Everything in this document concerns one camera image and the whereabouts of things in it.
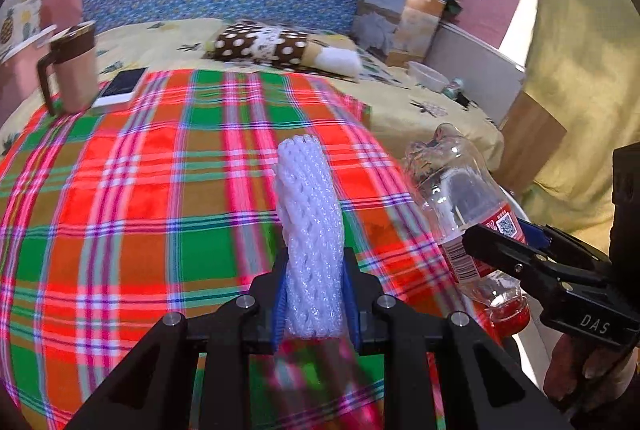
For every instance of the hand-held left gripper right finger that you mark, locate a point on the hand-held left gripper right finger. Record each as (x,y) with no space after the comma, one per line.
(351,310)

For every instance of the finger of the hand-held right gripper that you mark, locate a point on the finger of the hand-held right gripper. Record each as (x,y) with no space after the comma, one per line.
(500,250)
(532,235)

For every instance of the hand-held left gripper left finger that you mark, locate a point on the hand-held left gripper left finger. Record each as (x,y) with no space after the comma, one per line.
(279,310)

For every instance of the clear plastic bottle red cap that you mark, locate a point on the clear plastic bottle red cap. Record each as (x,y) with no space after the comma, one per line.
(450,190)

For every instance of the white foam net sleeve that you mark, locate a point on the white foam net sleeve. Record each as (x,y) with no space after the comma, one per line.
(310,235)

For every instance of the person's right hand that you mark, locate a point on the person's right hand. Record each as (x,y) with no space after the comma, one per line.
(570,370)

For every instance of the wooden board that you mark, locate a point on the wooden board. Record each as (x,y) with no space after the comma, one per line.
(530,140)

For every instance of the small black device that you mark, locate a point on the small black device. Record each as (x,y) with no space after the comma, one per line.
(462,101)

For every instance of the red green plaid blanket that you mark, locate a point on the red green plaid blanket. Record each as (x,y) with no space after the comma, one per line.
(150,210)

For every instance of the small green capped bottle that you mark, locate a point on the small green capped bottle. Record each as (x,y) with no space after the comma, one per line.
(454,88)

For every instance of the yellow pineapple print bed sheet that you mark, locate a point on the yellow pineapple print bed sheet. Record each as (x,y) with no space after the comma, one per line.
(390,120)

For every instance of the white cabinet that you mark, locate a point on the white cabinet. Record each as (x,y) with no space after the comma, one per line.
(475,70)

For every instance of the yellow green curtain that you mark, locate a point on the yellow green curtain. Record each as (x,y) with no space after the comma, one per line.
(585,60)

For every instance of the white bowl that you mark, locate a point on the white bowl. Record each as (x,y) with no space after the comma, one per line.
(427,78)

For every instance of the printed cardboard box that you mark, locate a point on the printed cardboard box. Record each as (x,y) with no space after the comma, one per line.
(385,10)

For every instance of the brown polka dot patchwork pillow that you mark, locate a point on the brown polka dot patchwork pillow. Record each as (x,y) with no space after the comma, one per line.
(250,43)

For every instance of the white smartphone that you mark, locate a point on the white smartphone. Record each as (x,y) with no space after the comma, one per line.
(120,85)

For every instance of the beige mug with brown lid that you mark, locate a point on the beige mug with brown lid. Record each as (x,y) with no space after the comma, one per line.
(75,75)

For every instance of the pink storage box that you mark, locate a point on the pink storage box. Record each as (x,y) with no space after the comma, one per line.
(20,80)

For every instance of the white pineapple print storage bag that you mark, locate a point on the white pineapple print storage bag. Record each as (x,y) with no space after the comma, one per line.
(15,20)

